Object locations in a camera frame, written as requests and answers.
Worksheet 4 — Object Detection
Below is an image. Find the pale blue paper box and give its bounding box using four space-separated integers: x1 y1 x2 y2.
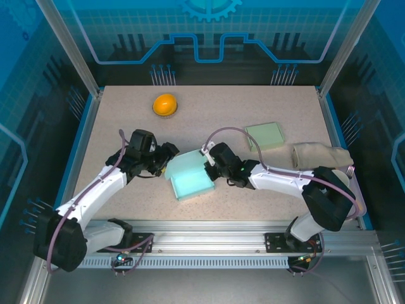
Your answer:
165 149 217 202

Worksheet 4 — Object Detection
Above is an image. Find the pale green paper box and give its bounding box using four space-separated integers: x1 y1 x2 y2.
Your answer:
245 122 287 154

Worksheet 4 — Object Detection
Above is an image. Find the orange dome toy cake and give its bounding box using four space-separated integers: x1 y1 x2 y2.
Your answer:
153 92 179 119

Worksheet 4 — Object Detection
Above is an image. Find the beige folded cloth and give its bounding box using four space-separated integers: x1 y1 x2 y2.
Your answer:
291 141 355 169

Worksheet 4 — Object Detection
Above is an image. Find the cream cup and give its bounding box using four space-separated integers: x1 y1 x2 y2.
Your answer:
330 169 351 188

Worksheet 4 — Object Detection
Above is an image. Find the lavender tray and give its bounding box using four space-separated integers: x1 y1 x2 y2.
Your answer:
344 167 368 223

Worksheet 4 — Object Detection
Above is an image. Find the aluminium mounting rail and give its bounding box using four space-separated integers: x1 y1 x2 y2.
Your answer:
59 219 380 258

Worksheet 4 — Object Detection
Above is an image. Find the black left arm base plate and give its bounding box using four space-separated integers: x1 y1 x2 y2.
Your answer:
96 232 155 254

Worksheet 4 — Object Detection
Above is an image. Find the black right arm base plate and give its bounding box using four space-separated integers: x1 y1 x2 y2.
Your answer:
265 232 324 254

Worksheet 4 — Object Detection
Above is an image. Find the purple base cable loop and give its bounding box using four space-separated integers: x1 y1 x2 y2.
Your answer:
110 236 155 277
287 232 327 277

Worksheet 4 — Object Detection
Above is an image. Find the slotted grey cable duct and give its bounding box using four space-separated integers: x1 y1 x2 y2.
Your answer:
78 256 292 270

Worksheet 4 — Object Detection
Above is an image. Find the aluminium frame post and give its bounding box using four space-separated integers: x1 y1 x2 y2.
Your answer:
317 0 381 99
34 0 103 99

